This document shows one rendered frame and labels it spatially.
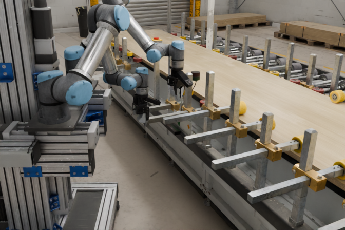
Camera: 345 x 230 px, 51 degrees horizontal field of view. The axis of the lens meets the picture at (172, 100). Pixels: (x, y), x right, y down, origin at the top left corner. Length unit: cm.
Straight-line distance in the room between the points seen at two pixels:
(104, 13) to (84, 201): 137
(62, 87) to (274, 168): 118
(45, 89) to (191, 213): 156
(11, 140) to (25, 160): 15
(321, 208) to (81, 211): 148
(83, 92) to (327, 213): 124
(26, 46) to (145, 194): 162
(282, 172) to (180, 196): 117
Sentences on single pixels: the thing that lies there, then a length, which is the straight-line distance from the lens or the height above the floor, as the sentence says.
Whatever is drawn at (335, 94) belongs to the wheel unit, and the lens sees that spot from 256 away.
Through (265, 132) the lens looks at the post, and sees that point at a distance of 168.
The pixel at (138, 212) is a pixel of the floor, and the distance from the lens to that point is 282.
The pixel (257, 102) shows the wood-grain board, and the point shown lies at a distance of 240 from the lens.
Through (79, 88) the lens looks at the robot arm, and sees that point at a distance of 159.
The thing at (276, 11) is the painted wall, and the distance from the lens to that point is 1136.
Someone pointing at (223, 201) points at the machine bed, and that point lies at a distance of 267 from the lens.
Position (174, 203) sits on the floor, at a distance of 290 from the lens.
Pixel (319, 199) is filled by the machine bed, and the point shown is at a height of 72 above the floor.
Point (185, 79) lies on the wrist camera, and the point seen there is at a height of 111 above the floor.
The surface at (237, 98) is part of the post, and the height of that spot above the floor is 111.
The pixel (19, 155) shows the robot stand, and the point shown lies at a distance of 173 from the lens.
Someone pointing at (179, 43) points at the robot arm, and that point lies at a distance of 207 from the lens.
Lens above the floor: 174
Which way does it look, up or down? 21 degrees down
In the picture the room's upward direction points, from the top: 1 degrees clockwise
